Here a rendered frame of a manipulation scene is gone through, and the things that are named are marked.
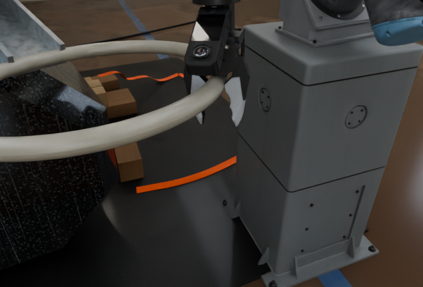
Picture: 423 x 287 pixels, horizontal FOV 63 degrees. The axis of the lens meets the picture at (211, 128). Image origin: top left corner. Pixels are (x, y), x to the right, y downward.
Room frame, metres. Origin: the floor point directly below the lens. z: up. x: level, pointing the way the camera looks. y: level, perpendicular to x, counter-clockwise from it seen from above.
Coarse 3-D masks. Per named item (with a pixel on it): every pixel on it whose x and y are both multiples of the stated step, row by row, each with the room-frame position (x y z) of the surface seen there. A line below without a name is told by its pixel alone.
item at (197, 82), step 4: (192, 76) 0.51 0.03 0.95; (196, 76) 0.51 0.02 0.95; (200, 76) 0.51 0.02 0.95; (204, 76) 0.52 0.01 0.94; (192, 80) 0.51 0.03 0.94; (196, 80) 0.51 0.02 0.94; (200, 80) 0.51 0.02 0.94; (204, 80) 0.51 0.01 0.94; (192, 84) 0.51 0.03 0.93; (196, 84) 0.51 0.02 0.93; (200, 84) 0.51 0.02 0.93; (192, 88) 0.51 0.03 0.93; (196, 88) 0.51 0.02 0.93; (192, 92) 0.51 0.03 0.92; (204, 112) 0.52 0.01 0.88; (196, 116) 0.52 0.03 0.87; (200, 116) 0.51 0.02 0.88; (204, 116) 0.52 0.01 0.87; (200, 120) 0.51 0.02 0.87
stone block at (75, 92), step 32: (64, 64) 1.33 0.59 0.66; (0, 96) 0.88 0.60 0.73; (32, 96) 0.93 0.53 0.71; (64, 96) 1.01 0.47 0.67; (96, 96) 1.16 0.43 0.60; (0, 128) 0.87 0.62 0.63; (32, 128) 0.91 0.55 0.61; (64, 128) 0.95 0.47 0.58; (64, 160) 0.94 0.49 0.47; (96, 160) 0.98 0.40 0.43; (0, 192) 0.84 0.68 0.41; (32, 192) 0.88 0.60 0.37; (64, 192) 0.92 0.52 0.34; (96, 192) 0.97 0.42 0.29; (0, 224) 0.83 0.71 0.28; (32, 224) 0.87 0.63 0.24; (64, 224) 0.91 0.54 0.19; (0, 256) 0.81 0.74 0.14; (32, 256) 0.85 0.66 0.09
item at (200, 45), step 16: (208, 16) 0.50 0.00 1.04; (224, 16) 0.49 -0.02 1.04; (192, 32) 0.48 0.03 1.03; (208, 32) 0.47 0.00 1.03; (224, 32) 0.47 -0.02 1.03; (192, 48) 0.45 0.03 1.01; (208, 48) 0.44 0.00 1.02; (224, 48) 0.46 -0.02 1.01; (192, 64) 0.42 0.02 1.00; (208, 64) 0.42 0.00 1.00
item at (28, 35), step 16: (0, 0) 0.97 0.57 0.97; (16, 0) 0.91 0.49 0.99; (0, 16) 0.89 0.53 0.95; (16, 16) 0.91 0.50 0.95; (32, 16) 0.84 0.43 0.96; (0, 32) 0.82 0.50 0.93; (16, 32) 0.84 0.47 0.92; (32, 32) 0.85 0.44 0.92; (48, 32) 0.79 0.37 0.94; (0, 48) 0.69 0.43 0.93; (16, 48) 0.77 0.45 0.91; (32, 48) 0.78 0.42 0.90; (48, 48) 0.79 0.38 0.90; (64, 48) 0.76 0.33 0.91
